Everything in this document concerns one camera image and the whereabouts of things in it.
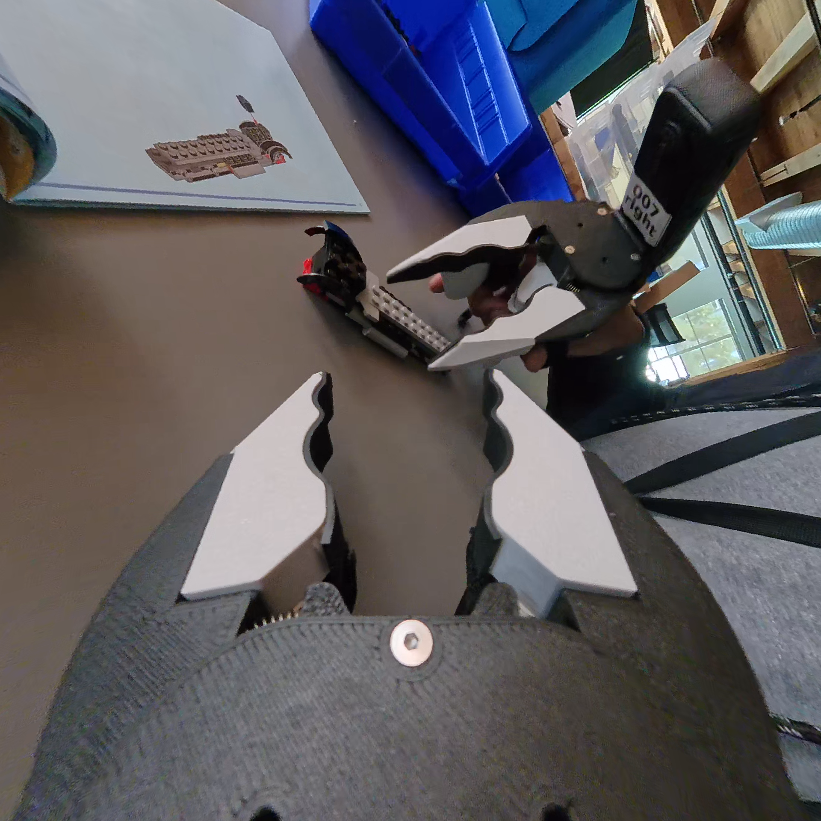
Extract silver flexible duct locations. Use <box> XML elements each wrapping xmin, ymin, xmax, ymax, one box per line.
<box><xmin>734</xmin><ymin>199</ymin><xmax>821</xmax><ymax>252</ymax></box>

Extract grey and black brick model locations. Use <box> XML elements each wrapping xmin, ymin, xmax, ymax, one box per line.
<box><xmin>296</xmin><ymin>220</ymin><xmax>453</xmax><ymax>373</ymax></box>

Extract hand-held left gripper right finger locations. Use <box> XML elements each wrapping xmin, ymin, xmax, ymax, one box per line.
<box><xmin>455</xmin><ymin>367</ymin><xmax>639</xmax><ymax>620</ymax></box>

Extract light blue instruction booklet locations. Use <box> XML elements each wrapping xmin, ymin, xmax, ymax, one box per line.
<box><xmin>0</xmin><ymin>0</ymin><xmax>372</xmax><ymax>214</ymax></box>

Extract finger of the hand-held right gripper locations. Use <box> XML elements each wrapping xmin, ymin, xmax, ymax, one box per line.
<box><xmin>427</xmin><ymin>265</ymin><xmax>587</xmax><ymax>373</ymax></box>
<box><xmin>385</xmin><ymin>213</ymin><xmax>536</xmax><ymax>301</ymax></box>

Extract person's right hand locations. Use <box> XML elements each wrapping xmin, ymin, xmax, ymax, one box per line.
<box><xmin>428</xmin><ymin>271</ymin><xmax>519</xmax><ymax>331</ymax></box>

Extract teal storage box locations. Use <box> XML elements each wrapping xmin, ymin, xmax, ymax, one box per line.
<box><xmin>484</xmin><ymin>0</ymin><xmax>656</xmax><ymax>118</ymax></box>

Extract person's right forearm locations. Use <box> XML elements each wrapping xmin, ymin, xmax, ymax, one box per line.
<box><xmin>545</xmin><ymin>308</ymin><xmax>821</xmax><ymax>443</ymax></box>

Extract window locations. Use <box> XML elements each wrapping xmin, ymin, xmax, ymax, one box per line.
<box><xmin>644</xmin><ymin>192</ymin><xmax>786</xmax><ymax>386</ymax></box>

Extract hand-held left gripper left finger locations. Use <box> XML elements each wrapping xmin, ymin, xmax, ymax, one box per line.
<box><xmin>180</xmin><ymin>371</ymin><xmax>357</xmax><ymax>620</ymax></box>

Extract clear plastic storage box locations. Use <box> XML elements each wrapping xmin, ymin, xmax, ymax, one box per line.
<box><xmin>564</xmin><ymin>19</ymin><xmax>722</xmax><ymax>193</ymax></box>

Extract blue plastic parts bin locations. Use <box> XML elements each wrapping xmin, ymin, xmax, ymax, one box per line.
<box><xmin>457</xmin><ymin>144</ymin><xmax>573</xmax><ymax>218</ymax></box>
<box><xmin>309</xmin><ymin>0</ymin><xmax>535</xmax><ymax>187</ymax></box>

